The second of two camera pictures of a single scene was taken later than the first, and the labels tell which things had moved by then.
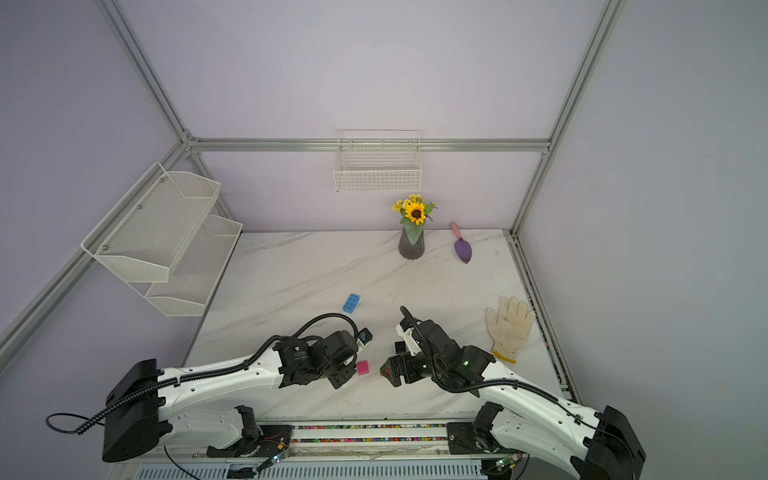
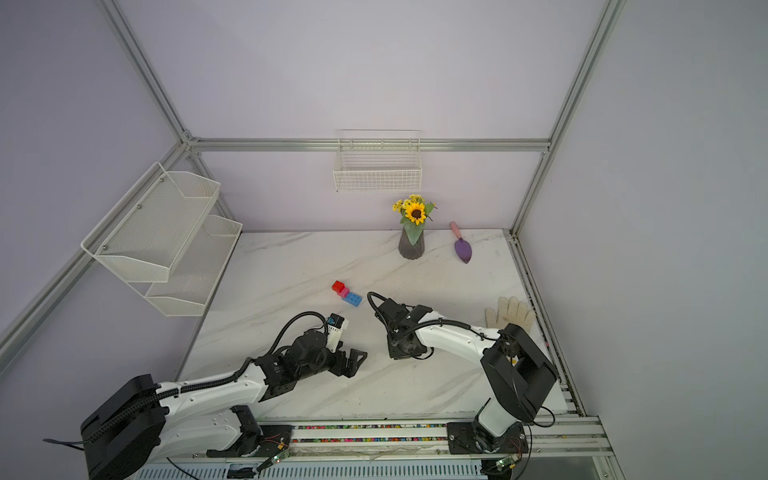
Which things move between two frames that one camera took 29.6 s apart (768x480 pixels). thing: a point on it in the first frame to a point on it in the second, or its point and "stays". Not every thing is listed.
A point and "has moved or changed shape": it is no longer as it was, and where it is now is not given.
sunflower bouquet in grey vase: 414,210 stays
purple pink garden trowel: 461,247 stays
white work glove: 509,327 stays
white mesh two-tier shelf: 165,240 stays
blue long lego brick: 351,303 has moved or changed shape
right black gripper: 408,360 to 397,351
